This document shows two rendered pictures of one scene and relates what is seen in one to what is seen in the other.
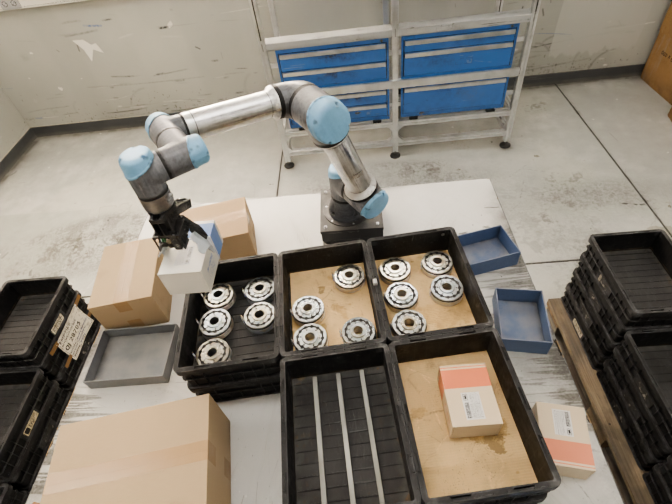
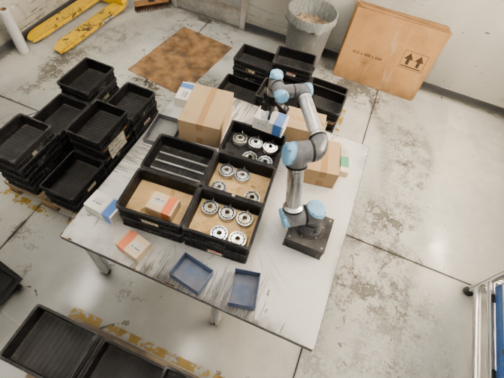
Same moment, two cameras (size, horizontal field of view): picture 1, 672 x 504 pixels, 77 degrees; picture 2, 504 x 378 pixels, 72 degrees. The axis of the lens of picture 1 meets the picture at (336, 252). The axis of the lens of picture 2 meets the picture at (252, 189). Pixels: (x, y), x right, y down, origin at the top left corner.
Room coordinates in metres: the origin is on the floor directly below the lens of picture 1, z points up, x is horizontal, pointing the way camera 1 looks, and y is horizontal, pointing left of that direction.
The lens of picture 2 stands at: (1.05, -1.19, 2.66)
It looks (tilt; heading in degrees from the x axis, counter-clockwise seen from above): 56 degrees down; 97
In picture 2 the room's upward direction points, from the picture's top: 11 degrees clockwise
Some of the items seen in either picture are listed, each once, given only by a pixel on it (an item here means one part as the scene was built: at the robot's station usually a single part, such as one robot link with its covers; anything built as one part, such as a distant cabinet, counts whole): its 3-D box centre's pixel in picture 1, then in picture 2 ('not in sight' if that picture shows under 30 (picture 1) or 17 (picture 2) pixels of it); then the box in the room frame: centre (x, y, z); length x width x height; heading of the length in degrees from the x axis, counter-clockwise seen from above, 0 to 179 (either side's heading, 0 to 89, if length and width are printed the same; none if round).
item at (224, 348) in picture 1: (212, 353); (240, 137); (0.69, 0.41, 0.86); 0.10 x 0.10 x 0.01
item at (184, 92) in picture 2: not in sight; (186, 95); (0.13, 0.78, 0.75); 0.20 x 0.12 x 0.09; 92
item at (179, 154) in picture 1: (181, 152); (283, 91); (0.92, 0.33, 1.41); 0.11 x 0.11 x 0.08; 28
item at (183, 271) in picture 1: (192, 256); (271, 121); (0.88, 0.41, 1.09); 0.20 x 0.12 x 0.09; 174
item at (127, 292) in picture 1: (136, 283); (303, 127); (1.09, 0.77, 0.78); 0.30 x 0.22 x 0.16; 3
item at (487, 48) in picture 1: (455, 74); not in sight; (2.69, -0.96, 0.60); 0.72 x 0.03 x 0.56; 84
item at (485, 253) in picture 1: (484, 250); (244, 289); (1.03, -0.55, 0.74); 0.20 x 0.15 x 0.07; 97
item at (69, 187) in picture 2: not in sight; (77, 181); (-0.50, 0.01, 0.26); 0.40 x 0.30 x 0.23; 84
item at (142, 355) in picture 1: (134, 355); not in sight; (0.81, 0.74, 0.73); 0.27 x 0.20 x 0.05; 85
